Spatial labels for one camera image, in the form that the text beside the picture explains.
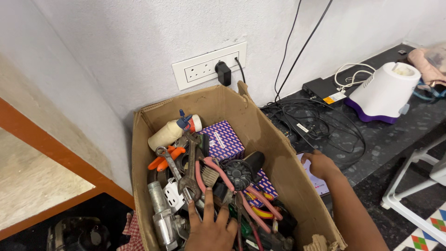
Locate black remote control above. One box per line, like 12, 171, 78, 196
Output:
270, 118, 297, 141

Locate white and purple mixer base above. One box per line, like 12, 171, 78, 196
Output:
344, 62, 422, 125

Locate silver metal pipe fitting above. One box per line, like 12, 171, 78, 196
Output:
147, 181, 180, 250

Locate person's left hand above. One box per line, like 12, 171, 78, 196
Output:
185, 188, 239, 251

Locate white cable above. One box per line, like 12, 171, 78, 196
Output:
334, 63, 377, 90

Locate silver combination wrench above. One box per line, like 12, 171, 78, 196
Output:
155, 146, 203, 221

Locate blue strap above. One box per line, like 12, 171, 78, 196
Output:
413, 81, 446, 104

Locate black plug adapter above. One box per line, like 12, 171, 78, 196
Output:
215, 61, 232, 87

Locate thin black socket cable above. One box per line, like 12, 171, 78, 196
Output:
234, 57, 246, 84

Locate red checkered cloth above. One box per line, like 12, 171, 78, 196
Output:
116, 211, 145, 251

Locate orange edged stone shelf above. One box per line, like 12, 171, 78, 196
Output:
0, 52, 135, 241

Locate pink cloth bag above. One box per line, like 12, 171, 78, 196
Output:
407, 43, 446, 88

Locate black round ribbed knob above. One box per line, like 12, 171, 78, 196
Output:
223, 159, 253, 192

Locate smartphone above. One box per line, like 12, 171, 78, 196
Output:
296, 152, 330, 197

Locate dark metal motor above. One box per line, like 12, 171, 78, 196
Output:
46, 216, 112, 251

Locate person's right hand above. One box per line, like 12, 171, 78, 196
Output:
300, 149, 344, 182

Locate yellow and red tool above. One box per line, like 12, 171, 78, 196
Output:
249, 204, 276, 220

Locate green handled screwdriver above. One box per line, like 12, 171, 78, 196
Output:
228, 205, 253, 238

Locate black wall cable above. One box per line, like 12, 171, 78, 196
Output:
274, 0, 302, 102
275, 0, 334, 102

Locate pink handled pliers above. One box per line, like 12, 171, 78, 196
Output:
195, 156, 283, 234

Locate small purple patterned box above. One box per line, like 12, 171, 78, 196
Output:
244, 169, 279, 208

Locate black plastic housing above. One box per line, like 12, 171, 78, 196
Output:
243, 151, 266, 183

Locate dark adjustable wrench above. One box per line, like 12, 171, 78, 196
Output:
177, 132, 203, 203

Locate white wall socket panel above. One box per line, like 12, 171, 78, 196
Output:
172, 42, 247, 91

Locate white plastic part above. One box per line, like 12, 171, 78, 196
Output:
162, 177, 185, 212

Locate black router box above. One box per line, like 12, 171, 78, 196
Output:
302, 77, 346, 104

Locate large purple patterned box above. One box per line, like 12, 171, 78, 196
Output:
197, 120, 245, 161

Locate brown cardboard box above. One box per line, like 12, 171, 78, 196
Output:
132, 81, 347, 251

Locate cream glue bottle blue nozzle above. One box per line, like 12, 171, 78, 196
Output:
148, 109, 203, 152

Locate orange handled pliers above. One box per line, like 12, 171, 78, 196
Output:
148, 146, 187, 172

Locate tangle of black cables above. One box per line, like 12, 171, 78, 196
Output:
259, 98, 367, 166

